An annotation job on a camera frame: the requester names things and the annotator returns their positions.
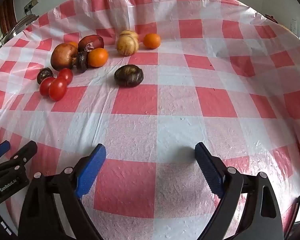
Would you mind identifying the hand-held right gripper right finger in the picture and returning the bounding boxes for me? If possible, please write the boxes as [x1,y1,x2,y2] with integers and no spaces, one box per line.
[194,142,284,240]

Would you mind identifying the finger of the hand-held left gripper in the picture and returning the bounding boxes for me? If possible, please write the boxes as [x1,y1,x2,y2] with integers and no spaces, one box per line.
[0,140,38,178]
[0,140,11,160]

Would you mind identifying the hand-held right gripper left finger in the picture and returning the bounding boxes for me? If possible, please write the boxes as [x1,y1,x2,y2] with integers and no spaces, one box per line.
[17,143,115,240]

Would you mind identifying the dark purple round fruit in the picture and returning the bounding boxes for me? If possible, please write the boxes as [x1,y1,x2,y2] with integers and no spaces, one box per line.
[114,64,144,88]

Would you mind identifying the dark red fruit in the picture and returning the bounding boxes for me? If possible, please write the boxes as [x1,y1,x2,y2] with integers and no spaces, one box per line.
[78,35,105,53]

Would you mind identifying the red white checkered tablecloth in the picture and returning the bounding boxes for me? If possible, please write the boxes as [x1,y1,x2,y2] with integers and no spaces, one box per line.
[0,0,300,240]

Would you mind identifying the small dark round fruit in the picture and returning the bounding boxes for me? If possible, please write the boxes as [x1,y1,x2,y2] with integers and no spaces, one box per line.
[37,67,54,85]

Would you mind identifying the large brown round fruit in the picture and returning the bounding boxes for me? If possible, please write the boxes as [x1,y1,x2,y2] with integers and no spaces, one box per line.
[50,43,78,71]

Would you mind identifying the silver rice cooker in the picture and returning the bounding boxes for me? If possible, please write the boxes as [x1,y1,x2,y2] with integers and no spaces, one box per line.
[0,14,39,55]

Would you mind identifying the pale striped round fruit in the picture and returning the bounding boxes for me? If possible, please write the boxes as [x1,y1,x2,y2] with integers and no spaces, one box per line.
[116,35,140,56]
[119,30,138,39]

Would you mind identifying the wooden door frame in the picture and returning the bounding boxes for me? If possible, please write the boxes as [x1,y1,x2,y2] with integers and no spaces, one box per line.
[0,0,18,34]

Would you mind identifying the beige wall socket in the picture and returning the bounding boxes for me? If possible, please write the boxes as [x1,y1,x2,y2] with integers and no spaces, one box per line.
[24,0,39,14]

